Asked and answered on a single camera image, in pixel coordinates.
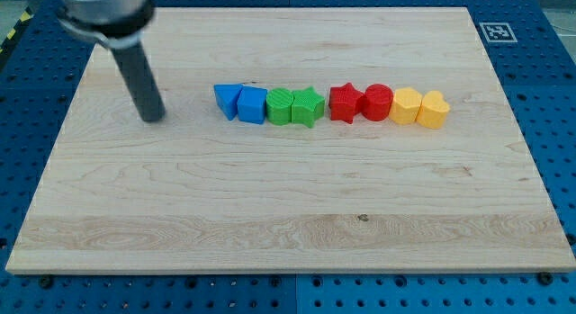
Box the light wooden board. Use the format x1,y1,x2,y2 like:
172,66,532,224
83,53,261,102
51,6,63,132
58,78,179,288
6,7,575,275

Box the yellow heart block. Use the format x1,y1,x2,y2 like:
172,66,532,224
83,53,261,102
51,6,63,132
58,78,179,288
416,90,451,130

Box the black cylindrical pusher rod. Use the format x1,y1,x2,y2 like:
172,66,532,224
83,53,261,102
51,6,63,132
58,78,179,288
112,42,166,122

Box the red cylinder block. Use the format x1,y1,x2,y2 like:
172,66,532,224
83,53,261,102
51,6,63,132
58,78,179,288
362,84,393,121

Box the red star block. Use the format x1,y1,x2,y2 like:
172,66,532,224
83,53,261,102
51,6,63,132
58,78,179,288
328,83,365,124

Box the white fiducial marker tag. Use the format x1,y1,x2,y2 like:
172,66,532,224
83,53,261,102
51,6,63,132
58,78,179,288
480,22,518,43

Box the green star block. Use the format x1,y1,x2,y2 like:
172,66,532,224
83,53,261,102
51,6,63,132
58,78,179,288
292,86,325,128

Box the blue triangle block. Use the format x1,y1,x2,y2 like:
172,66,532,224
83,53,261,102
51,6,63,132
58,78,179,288
213,84,243,121

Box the black bolt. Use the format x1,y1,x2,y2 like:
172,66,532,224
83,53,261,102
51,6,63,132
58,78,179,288
536,272,554,286
38,275,54,290

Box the black bolt front right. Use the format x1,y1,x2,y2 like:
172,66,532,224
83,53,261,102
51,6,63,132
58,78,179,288
536,272,554,286

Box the blue square block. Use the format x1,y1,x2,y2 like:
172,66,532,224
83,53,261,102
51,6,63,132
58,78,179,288
237,86,267,124

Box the black bolt front left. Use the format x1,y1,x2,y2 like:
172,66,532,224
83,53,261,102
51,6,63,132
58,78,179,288
38,275,54,290

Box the green cylinder block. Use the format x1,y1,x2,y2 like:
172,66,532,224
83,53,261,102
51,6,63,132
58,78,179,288
265,87,294,125

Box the yellow hexagon block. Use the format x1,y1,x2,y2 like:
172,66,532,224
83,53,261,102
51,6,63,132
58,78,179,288
389,87,423,125

